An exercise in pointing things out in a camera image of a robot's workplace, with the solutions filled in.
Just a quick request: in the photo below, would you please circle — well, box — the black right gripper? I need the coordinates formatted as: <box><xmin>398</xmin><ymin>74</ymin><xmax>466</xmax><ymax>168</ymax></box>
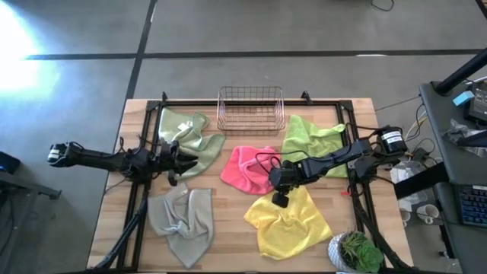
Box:
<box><xmin>268</xmin><ymin>159</ymin><xmax>306</xmax><ymax>209</ymax></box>

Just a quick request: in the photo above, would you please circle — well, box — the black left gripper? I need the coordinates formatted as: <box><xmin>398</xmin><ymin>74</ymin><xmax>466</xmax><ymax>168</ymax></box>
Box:
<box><xmin>154</xmin><ymin>139</ymin><xmax>200</xmax><ymax>188</ymax></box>

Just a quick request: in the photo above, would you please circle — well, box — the sage green microfiber towel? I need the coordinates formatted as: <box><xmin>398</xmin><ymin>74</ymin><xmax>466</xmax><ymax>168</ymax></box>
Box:
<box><xmin>158</xmin><ymin>107</ymin><xmax>227</xmax><ymax>182</ymax></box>

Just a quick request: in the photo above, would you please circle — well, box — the lime green microfiber towel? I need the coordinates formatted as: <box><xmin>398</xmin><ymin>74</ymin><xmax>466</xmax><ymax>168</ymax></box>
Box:
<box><xmin>280</xmin><ymin>113</ymin><xmax>349</xmax><ymax>179</ymax></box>

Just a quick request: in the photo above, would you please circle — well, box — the pink microfiber towel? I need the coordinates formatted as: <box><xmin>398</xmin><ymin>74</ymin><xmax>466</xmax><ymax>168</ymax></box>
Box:
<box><xmin>219</xmin><ymin>145</ymin><xmax>282</xmax><ymax>196</ymax></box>

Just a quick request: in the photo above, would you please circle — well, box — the yellow microfiber towel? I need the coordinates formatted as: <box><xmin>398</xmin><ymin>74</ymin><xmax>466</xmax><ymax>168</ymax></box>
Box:
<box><xmin>243</xmin><ymin>185</ymin><xmax>334</xmax><ymax>262</ymax></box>

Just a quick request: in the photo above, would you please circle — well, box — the grey waffle microfiber towel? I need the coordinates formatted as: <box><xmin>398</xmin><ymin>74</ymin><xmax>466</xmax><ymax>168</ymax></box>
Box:
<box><xmin>147</xmin><ymin>182</ymin><xmax>215</xmax><ymax>270</ymax></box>

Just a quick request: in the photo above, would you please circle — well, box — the succulent in white pot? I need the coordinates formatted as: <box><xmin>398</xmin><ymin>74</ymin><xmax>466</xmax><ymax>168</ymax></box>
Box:
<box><xmin>327</xmin><ymin>230</ymin><xmax>385</xmax><ymax>274</ymax></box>

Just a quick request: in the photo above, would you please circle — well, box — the white crumpled bag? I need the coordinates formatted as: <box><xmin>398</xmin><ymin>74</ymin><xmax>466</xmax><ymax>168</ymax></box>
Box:
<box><xmin>388</xmin><ymin>159</ymin><xmax>430</xmax><ymax>212</ymax></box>

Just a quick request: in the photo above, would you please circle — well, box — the black flat desk brace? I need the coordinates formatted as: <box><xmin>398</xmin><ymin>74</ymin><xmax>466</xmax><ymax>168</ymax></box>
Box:
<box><xmin>393</xmin><ymin>161</ymin><xmax>450</xmax><ymax>200</ymax></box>

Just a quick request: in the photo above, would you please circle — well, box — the black power adapter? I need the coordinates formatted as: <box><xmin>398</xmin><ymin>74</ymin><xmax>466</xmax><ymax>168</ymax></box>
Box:
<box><xmin>412</xmin><ymin>148</ymin><xmax>431</xmax><ymax>163</ymax></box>

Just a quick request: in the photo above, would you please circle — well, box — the dark equipment stand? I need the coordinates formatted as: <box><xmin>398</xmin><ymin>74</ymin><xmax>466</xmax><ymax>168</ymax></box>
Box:
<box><xmin>0</xmin><ymin>151</ymin><xmax>62</xmax><ymax>201</ymax></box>

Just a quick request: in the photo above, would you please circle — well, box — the grey side desk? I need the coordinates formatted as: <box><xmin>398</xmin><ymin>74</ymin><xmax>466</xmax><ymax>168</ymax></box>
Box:
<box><xmin>418</xmin><ymin>79</ymin><xmax>487</xmax><ymax>274</ymax></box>

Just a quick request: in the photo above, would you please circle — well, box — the clear plastic bag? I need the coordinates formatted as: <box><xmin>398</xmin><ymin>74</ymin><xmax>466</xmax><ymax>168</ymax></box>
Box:
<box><xmin>441</xmin><ymin>118</ymin><xmax>487</xmax><ymax>158</ymax></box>

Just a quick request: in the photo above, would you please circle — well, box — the backlit black keyboard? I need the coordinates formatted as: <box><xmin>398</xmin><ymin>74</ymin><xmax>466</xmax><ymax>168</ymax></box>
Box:
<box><xmin>457</xmin><ymin>184</ymin><xmax>487</xmax><ymax>229</ymax></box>

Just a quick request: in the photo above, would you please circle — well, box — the small teal box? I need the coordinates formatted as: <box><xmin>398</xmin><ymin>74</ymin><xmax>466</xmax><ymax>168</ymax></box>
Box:
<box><xmin>452</xmin><ymin>90</ymin><xmax>476</xmax><ymax>107</ymax></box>

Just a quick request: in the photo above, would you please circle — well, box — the black electronic box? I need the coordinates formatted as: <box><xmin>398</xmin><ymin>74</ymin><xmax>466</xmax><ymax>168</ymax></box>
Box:
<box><xmin>463</xmin><ymin>81</ymin><xmax>487</xmax><ymax>126</ymax></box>

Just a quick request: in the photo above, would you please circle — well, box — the black round pole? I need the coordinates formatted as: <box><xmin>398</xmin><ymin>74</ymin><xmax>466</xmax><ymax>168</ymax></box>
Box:
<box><xmin>433</xmin><ymin>47</ymin><xmax>487</xmax><ymax>97</ymax></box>

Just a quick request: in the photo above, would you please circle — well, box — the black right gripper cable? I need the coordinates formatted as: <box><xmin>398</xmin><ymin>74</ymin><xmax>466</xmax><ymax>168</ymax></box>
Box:
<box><xmin>253</xmin><ymin>150</ymin><xmax>292</xmax><ymax>180</ymax></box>

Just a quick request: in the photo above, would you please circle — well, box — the copper wire basket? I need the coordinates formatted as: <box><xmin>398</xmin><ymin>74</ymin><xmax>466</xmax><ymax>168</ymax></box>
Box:
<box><xmin>216</xmin><ymin>85</ymin><xmax>286</xmax><ymax>137</ymax></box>

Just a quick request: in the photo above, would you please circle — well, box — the black aluminium table frame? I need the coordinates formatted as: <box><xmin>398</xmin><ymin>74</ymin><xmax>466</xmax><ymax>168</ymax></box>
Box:
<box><xmin>86</xmin><ymin>90</ymin><xmax>418</xmax><ymax>274</ymax></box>

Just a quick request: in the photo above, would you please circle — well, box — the floor cable bundle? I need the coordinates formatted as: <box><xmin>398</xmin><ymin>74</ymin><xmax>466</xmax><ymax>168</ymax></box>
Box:
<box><xmin>403</xmin><ymin>102</ymin><xmax>437</xmax><ymax>153</ymax></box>

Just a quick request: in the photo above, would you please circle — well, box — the black floor cable loop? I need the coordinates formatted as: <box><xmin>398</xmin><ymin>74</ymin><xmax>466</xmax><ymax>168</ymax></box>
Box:
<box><xmin>371</xmin><ymin>0</ymin><xmax>395</xmax><ymax>12</ymax></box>

